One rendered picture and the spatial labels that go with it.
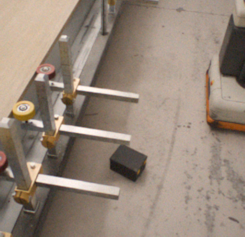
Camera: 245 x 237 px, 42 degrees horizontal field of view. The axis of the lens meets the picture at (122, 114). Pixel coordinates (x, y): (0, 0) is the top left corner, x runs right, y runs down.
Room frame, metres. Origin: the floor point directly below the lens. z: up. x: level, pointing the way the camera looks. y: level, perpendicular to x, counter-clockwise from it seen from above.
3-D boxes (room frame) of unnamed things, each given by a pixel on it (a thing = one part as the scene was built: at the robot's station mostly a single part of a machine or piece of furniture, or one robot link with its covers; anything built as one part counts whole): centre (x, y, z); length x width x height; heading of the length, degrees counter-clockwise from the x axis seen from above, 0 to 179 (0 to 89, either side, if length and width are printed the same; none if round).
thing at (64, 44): (1.06, 0.24, 0.86); 0.04 x 0.04 x 0.48; 83
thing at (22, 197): (0.59, 0.30, 0.83); 0.14 x 0.06 x 0.05; 173
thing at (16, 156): (0.57, 0.30, 0.91); 0.04 x 0.04 x 0.48; 83
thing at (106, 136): (0.84, 0.18, 0.81); 0.43 x 0.03 x 0.04; 83
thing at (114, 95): (1.09, 0.15, 0.81); 0.43 x 0.03 x 0.04; 83
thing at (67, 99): (1.09, 0.23, 0.81); 0.14 x 0.06 x 0.05; 173
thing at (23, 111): (0.87, 0.37, 0.85); 0.08 x 0.08 x 0.11
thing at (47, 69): (1.12, 0.34, 0.85); 0.08 x 0.08 x 0.11
